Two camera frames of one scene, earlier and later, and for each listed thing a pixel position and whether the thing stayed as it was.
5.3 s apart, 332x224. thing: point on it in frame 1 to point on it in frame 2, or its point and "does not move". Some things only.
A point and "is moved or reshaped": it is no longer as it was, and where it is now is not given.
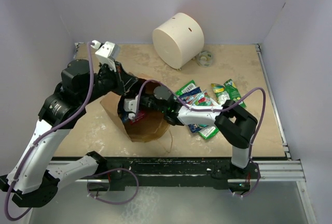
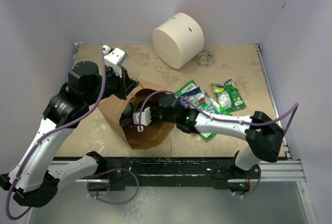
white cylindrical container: [178, 40] does not move
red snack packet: [139, 115] is moved or reshaped
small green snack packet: [234, 93] does not move
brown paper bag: [146, 127] is moved or reshaped
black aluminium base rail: [191, 172] does not move
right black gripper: [140, 97] to [152, 109]
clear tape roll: [205, 58] does not move
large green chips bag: [206, 133] does not move
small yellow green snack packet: [222, 95] does not move
